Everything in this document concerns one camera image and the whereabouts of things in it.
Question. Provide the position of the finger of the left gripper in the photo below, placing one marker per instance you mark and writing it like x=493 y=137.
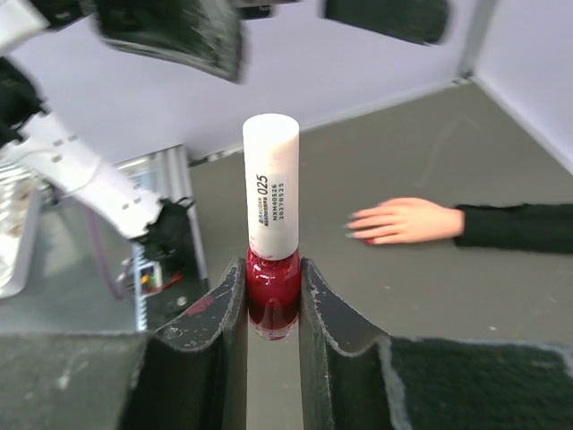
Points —
x=420 y=22
x=205 y=35

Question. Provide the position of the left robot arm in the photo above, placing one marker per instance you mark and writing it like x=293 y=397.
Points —
x=33 y=137

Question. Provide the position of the red nail polish bottle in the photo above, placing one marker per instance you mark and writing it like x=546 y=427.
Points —
x=273 y=294

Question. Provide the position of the mannequin hand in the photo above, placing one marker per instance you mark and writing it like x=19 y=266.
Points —
x=405 y=221

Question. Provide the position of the left aluminium frame post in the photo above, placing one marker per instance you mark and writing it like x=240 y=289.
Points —
x=473 y=46

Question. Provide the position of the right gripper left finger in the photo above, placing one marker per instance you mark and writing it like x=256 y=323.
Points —
x=189 y=374

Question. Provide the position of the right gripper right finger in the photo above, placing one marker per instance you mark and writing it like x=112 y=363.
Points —
x=354 y=375

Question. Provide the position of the black shirt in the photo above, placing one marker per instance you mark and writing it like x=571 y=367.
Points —
x=541 y=228

